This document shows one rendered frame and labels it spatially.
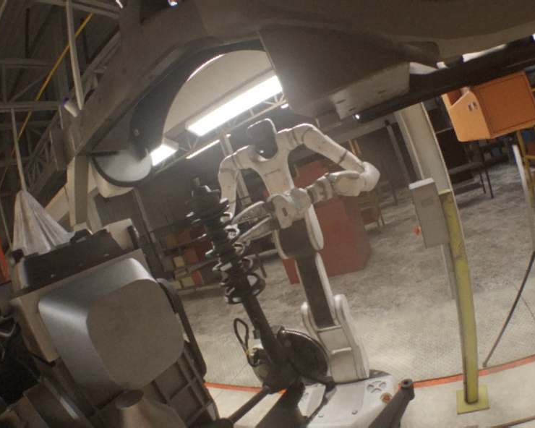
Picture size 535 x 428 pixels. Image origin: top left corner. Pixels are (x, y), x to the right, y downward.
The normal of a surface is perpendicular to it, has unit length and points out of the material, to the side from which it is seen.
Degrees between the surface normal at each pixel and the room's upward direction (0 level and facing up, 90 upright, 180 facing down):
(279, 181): 99
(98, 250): 83
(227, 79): 90
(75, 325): 77
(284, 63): 90
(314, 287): 83
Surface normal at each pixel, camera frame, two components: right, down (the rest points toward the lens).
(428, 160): -0.45, 0.22
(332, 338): -0.19, 0.47
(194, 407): 0.82, -0.28
